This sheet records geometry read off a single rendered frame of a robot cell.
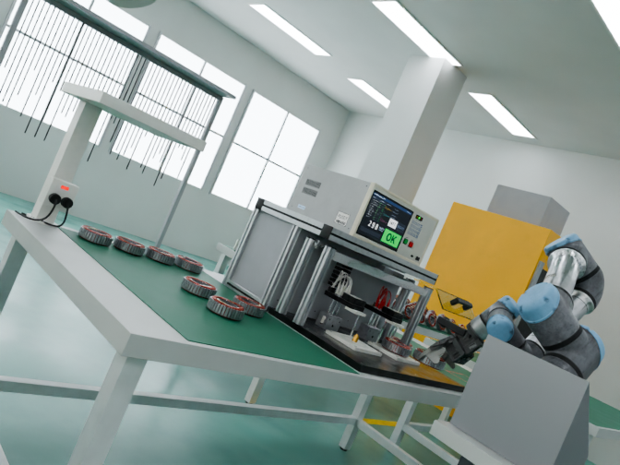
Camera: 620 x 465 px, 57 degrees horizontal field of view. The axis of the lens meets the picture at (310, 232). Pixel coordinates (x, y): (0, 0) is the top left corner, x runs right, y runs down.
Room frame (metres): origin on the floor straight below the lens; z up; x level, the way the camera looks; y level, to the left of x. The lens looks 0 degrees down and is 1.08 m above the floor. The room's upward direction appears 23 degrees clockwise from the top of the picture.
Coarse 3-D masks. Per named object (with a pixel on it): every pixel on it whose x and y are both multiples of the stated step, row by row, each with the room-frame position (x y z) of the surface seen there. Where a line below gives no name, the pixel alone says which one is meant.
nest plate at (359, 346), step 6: (330, 330) 2.01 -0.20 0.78; (336, 336) 1.96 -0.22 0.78; (342, 336) 2.00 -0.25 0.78; (348, 336) 2.05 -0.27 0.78; (342, 342) 1.93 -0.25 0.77; (348, 342) 1.92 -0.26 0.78; (354, 342) 1.97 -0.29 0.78; (360, 342) 2.03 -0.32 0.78; (354, 348) 1.89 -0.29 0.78; (360, 348) 1.91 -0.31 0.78; (366, 348) 1.97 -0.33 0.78; (372, 348) 2.02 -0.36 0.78; (372, 354) 1.96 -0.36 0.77; (378, 354) 1.98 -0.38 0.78
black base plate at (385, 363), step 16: (288, 320) 1.96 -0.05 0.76; (304, 336) 1.89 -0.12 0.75; (320, 336) 1.89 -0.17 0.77; (352, 336) 2.19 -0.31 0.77; (336, 352) 1.78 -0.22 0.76; (352, 352) 1.84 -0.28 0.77; (368, 368) 1.73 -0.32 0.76; (384, 368) 1.80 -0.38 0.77; (400, 368) 1.93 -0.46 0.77; (416, 368) 2.07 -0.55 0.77; (432, 368) 2.24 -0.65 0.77; (432, 384) 1.98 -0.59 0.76; (448, 384) 2.05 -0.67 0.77
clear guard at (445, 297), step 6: (396, 270) 2.19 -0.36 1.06; (408, 276) 2.15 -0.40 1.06; (438, 294) 2.04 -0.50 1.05; (444, 294) 2.07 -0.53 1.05; (450, 294) 2.11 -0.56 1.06; (444, 300) 2.05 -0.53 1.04; (450, 300) 2.09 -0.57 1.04; (444, 306) 2.02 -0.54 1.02; (450, 306) 2.06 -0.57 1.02; (456, 306) 2.10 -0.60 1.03; (450, 312) 2.05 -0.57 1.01; (456, 312) 2.07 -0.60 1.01; (462, 312) 2.12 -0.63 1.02; (468, 312) 2.16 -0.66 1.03; (468, 318) 2.14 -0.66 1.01
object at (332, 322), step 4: (320, 312) 2.09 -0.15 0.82; (324, 312) 2.08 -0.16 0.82; (320, 316) 2.09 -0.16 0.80; (328, 316) 2.06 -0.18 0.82; (332, 316) 2.07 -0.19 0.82; (336, 316) 2.09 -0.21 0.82; (316, 320) 2.09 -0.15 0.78; (320, 320) 2.08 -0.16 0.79; (324, 320) 2.07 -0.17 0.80; (328, 320) 2.06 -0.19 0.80; (332, 320) 2.08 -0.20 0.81; (336, 320) 2.09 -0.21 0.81; (340, 320) 2.11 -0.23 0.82; (316, 324) 2.09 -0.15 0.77; (320, 324) 2.08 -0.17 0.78; (324, 324) 2.06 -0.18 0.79; (328, 324) 2.07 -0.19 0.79; (332, 324) 2.08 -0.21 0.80; (336, 324) 2.09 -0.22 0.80; (324, 328) 2.06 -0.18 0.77; (328, 328) 2.08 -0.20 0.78; (332, 328) 2.09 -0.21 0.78; (336, 328) 2.10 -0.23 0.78
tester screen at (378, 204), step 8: (376, 200) 2.06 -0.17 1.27; (384, 200) 2.09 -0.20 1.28; (368, 208) 2.05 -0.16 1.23; (376, 208) 2.07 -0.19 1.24; (384, 208) 2.10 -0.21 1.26; (392, 208) 2.13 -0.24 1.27; (400, 208) 2.16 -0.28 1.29; (368, 216) 2.06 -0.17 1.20; (376, 216) 2.09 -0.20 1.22; (384, 216) 2.11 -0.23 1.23; (392, 216) 2.14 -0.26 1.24; (400, 216) 2.17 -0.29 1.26; (408, 216) 2.20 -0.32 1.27; (360, 224) 2.04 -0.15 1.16; (384, 224) 2.13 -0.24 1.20; (400, 232) 2.20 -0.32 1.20; (376, 240) 2.12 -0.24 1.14
